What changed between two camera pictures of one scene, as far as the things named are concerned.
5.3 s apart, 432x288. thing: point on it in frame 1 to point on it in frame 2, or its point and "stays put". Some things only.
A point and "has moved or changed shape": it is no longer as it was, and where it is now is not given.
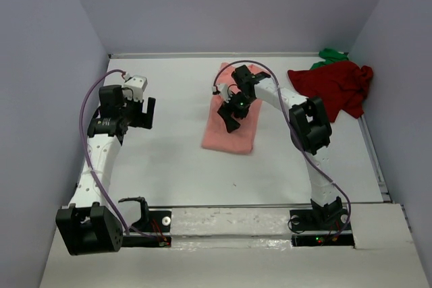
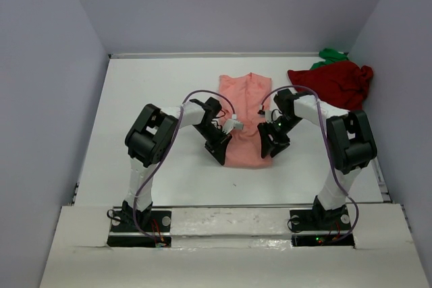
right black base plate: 330,218 stays put
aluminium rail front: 229,206 stays put
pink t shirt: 241,139 has moved or changed shape
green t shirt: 330,56 stays put
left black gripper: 145,114 to 216,138
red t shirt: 342,85 stays put
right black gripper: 230,110 to 273,136
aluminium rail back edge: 214,54 stays put
